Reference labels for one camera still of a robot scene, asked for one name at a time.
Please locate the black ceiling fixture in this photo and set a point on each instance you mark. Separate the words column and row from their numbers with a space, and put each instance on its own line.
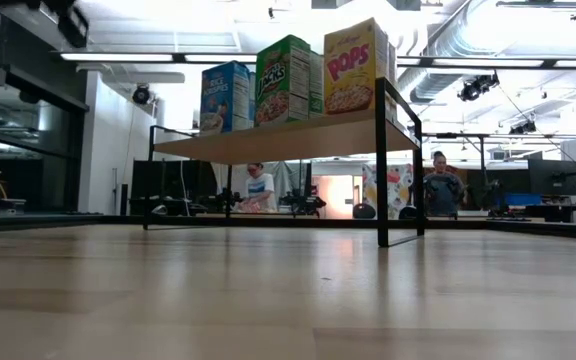
column 540, row 4

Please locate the silver ventilation duct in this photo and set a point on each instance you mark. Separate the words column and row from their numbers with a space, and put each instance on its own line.
column 443, row 70

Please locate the black round ceiling spotlight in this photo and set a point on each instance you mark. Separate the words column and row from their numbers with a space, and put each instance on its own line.
column 141, row 95

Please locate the black table edge rail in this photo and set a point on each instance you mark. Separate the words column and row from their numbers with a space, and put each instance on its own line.
column 543, row 229

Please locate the green Apple Jacks cereal box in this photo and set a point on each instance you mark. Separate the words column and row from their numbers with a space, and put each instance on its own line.
column 316, row 85
column 280, row 82

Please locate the blue Rice Krispies cereal box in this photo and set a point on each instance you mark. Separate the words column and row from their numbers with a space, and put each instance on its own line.
column 252, row 100
column 223, row 97

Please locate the person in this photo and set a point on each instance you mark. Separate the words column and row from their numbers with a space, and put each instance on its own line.
column 260, row 192
column 443, row 192

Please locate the blue storage box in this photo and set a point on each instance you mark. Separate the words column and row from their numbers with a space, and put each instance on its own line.
column 520, row 199

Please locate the colourful patterned cloth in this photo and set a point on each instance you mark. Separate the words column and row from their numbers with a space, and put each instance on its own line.
column 398, row 187

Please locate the black computer monitor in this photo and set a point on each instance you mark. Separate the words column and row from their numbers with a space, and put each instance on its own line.
column 553, row 177

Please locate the black round bag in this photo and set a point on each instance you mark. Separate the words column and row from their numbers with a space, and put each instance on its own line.
column 364, row 211

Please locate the yellow Corn Pops cereal box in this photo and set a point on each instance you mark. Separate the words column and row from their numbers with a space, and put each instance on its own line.
column 350, row 65

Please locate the black stage light cluster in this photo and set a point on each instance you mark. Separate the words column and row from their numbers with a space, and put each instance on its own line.
column 478, row 86
column 523, row 128

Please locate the black background robot arm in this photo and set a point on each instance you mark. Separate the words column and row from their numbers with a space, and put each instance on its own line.
column 302, row 202
column 230, row 200

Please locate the black partition screen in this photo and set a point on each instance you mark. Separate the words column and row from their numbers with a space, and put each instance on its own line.
column 173, row 182

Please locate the wooden shelf with black frame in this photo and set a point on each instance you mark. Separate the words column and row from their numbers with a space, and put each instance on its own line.
column 288, row 142

